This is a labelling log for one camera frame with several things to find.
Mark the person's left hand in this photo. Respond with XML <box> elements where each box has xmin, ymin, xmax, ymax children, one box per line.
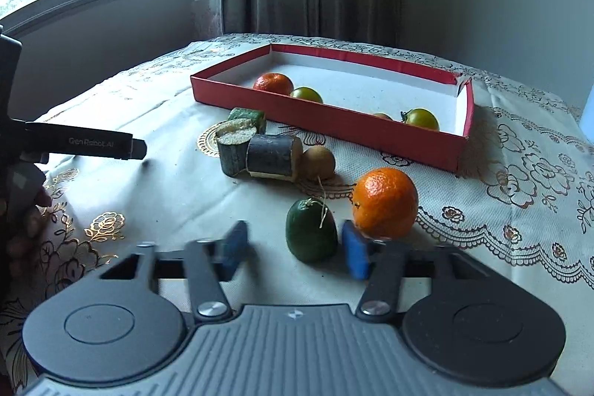
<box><xmin>4</xmin><ymin>185</ymin><xmax>53</xmax><ymax>271</ymax></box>

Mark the dull green sugarcane piece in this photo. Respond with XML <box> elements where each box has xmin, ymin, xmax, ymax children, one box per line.
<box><xmin>215</xmin><ymin>121</ymin><xmax>258</xmax><ymax>178</ymax></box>

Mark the green fruit with brown calyx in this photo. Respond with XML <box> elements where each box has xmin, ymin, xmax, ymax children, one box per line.
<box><xmin>401</xmin><ymin>108</ymin><xmax>440</xmax><ymax>132</ymax></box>

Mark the smooth green round fruit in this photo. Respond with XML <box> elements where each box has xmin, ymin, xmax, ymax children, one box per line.
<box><xmin>290</xmin><ymin>86</ymin><xmax>324</xmax><ymax>104</ymax></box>

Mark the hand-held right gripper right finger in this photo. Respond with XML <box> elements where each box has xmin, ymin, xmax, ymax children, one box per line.
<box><xmin>341</xmin><ymin>221</ymin><xmax>488</xmax><ymax>323</ymax></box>

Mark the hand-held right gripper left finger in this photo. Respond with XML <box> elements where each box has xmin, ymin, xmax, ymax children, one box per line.
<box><xmin>99</xmin><ymin>220</ymin><xmax>249</xmax><ymax>323</ymax></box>

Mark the red cardboard box tray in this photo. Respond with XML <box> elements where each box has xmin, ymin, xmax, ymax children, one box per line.
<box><xmin>190</xmin><ymin>43</ymin><xmax>475</xmax><ymax>172</ymax></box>

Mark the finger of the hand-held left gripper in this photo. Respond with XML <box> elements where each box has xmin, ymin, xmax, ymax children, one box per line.
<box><xmin>25</xmin><ymin>122</ymin><xmax>148</xmax><ymax>160</ymax></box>

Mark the dark sugarcane piece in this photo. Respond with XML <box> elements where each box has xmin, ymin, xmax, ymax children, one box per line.
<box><xmin>246</xmin><ymin>134</ymin><xmax>304</xmax><ymax>182</ymax></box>

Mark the mandarin orange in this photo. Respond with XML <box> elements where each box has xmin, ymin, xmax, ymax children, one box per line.
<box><xmin>353</xmin><ymin>168</ymin><xmax>419</xmax><ymax>239</ymax></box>
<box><xmin>253</xmin><ymin>72</ymin><xmax>294</xmax><ymax>96</ymax></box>

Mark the small dark green avocado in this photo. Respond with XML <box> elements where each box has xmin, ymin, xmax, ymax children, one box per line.
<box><xmin>285</xmin><ymin>197</ymin><xmax>338</xmax><ymax>263</ymax></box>

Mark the bright green sugarcane piece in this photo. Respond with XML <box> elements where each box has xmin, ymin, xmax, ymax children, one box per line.
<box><xmin>227</xmin><ymin>107</ymin><xmax>267</xmax><ymax>135</ymax></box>

